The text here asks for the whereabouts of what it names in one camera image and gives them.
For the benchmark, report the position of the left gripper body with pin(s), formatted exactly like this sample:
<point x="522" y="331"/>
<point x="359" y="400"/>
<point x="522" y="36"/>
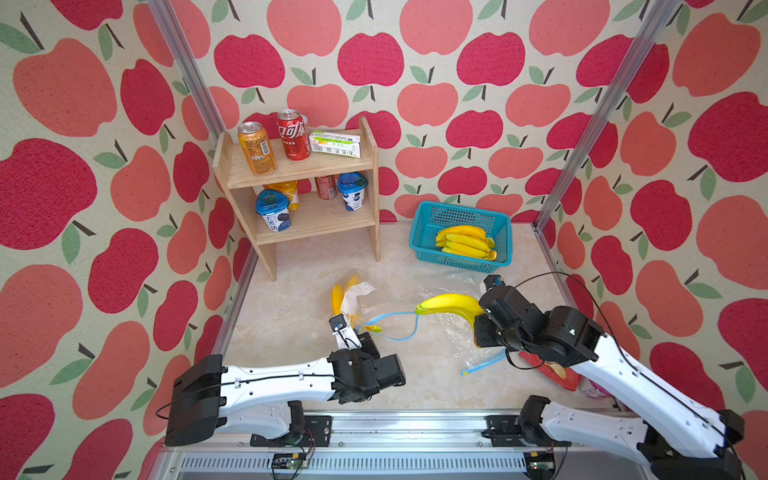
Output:
<point x="371" y="350"/>

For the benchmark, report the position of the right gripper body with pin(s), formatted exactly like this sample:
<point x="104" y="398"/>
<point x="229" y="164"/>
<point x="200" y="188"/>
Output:
<point x="484" y="334"/>

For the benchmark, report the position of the banana bunch from bag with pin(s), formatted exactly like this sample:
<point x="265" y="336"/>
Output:
<point x="458" y="304"/>

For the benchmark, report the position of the zip-top bag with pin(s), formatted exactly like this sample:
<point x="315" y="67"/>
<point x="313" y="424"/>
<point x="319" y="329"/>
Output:
<point x="455" y="329"/>
<point x="398" y="324"/>

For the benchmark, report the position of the bananas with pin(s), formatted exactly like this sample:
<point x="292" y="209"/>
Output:
<point x="345" y="302"/>

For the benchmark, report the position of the teal plastic basket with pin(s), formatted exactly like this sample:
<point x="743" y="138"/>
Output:
<point x="432" y="217"/>

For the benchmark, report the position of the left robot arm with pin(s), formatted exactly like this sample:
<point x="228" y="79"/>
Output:
<point x="212" y="397"/>

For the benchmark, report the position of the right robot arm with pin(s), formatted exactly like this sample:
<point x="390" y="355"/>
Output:
<point x="671" y="434"/>

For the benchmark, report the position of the red chips bag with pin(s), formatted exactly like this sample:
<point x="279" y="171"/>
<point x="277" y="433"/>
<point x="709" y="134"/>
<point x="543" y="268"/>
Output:
<point x="564" y="377"/>

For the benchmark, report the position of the wooden shelf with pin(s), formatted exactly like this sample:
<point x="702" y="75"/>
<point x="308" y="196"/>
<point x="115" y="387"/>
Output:
<point x="315" y="216"/>

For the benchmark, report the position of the blue yogurt cup right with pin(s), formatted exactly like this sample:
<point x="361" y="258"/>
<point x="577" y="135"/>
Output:
<point x="351" y="186"/>

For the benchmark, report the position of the blue yogurt cup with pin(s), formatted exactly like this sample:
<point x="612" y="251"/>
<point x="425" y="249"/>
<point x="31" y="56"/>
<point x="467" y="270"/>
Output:
<point x="273" y="207"/>
<point x="351" y="186"/>

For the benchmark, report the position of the small red can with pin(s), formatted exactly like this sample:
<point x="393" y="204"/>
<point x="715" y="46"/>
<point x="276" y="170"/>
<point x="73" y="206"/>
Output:
<point x="326" y="187"/>

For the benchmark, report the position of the blue yogurt cup left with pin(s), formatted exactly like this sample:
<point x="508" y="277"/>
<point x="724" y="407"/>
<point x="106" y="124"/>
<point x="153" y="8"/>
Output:
<point x="273" y="207"/>

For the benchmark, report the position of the yellow yogurt cup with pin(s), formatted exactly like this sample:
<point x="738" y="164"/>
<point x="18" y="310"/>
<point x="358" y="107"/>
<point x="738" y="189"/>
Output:
<point x="290" y="190"/>

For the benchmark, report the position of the green white box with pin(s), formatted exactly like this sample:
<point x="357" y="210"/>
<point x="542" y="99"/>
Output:
<point x="335" y="143"/>

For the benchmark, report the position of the red cola can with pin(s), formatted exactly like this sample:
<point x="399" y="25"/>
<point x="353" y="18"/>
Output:
<point x="292" y="130"/>

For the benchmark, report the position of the orange soda can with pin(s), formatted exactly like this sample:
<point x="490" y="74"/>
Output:
<point x="255" y="143"/>

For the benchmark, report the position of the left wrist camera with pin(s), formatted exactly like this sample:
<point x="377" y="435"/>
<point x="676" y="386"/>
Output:
<point x="345" y="335"/>

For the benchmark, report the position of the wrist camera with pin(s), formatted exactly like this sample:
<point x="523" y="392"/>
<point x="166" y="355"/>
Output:
<point x="492" y="281"/>
<point x="345" y="335"/>

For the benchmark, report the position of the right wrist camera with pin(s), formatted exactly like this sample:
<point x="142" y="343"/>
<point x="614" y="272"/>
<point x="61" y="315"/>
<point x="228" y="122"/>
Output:
<point x="492" y="281"/>

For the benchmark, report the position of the aluminium front rail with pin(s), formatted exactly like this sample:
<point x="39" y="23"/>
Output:
<point x="394" y="445"/>

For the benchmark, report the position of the right aluminium corner post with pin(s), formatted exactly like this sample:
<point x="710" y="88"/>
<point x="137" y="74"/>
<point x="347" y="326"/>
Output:
<point x="651" y="26"/>

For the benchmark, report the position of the aluminium corner post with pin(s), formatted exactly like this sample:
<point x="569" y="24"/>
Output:
<point x="173" y="33"/>
<point x="651" y="26"/>

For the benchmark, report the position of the left aluminium corner post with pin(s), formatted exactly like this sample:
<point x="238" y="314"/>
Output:
<point x="173" y="33"/>

